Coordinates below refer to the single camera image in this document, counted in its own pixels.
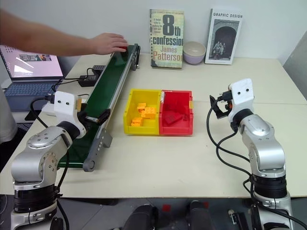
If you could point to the red plastic bin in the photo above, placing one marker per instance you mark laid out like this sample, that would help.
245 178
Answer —
176 129

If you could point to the graphic design book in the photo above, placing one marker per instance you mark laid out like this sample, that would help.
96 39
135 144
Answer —
223 36

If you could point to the lilac ceramic bowl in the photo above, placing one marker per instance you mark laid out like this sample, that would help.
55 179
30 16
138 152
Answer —
194 54

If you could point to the black controller box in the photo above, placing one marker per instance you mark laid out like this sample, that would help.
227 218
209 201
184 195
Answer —
98 68

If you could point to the person's bare hand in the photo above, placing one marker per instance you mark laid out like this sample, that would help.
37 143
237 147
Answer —
109 44

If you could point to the dark rounded shape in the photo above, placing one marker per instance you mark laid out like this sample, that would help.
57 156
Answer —
141 218
200 215

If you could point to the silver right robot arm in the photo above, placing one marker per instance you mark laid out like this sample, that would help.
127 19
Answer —
266 143

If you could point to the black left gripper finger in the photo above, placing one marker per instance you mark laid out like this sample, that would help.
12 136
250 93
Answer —
104 116

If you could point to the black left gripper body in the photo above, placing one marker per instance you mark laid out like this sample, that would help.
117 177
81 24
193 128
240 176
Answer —
83 115

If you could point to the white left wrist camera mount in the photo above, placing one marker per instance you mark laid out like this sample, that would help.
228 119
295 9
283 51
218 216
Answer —
62 100

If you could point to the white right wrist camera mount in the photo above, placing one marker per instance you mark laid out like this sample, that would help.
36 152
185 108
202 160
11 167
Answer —
242 93

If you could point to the person's white shirt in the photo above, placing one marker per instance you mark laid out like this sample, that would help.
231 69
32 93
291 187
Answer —
7 117

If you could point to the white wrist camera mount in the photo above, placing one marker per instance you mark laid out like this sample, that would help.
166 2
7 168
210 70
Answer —
242 93
62 100

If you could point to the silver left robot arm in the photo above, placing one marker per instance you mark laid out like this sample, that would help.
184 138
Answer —
36 153

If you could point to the open laptop computer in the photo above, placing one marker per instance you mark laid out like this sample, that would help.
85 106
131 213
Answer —
28 72

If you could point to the red toy brick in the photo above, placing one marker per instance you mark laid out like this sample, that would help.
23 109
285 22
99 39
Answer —
172 118
124 49

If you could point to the grey partition panel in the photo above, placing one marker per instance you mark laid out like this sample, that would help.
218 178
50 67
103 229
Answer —
297 69

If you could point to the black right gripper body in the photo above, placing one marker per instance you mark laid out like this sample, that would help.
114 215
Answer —
225 100

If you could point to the green conveyor belt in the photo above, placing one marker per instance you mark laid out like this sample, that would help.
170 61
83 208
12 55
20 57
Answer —
105 79

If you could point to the yellow toy brick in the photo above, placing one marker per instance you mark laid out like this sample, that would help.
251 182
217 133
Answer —
149 112
141 107
136 121

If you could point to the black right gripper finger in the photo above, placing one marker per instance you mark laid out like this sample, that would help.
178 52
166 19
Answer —
221 114
214 101

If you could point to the black power adapter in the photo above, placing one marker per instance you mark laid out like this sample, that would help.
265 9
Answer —
86 81

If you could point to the person's bare forearm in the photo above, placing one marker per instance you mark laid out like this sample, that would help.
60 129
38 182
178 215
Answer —
36 38

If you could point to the yellow plastic bin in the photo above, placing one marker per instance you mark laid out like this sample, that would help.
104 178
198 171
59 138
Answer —
128 124

